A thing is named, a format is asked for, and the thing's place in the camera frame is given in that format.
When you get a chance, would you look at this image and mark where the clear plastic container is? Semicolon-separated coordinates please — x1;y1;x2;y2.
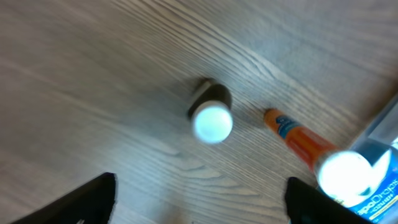
350;96;397;223

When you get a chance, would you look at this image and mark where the dark Woods syrup bottle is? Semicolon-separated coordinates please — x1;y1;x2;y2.
187;78;234;144

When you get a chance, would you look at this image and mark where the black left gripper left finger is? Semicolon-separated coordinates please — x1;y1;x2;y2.
12;172;117;224

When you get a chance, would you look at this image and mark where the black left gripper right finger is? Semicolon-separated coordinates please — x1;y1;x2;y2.
284;177;371;224

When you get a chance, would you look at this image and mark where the orange effervescent tablet tube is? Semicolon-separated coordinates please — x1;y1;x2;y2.
264;108;372;198

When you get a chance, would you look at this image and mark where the blue yellow VapoDrops box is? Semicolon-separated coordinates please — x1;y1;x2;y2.
316;140;397;223

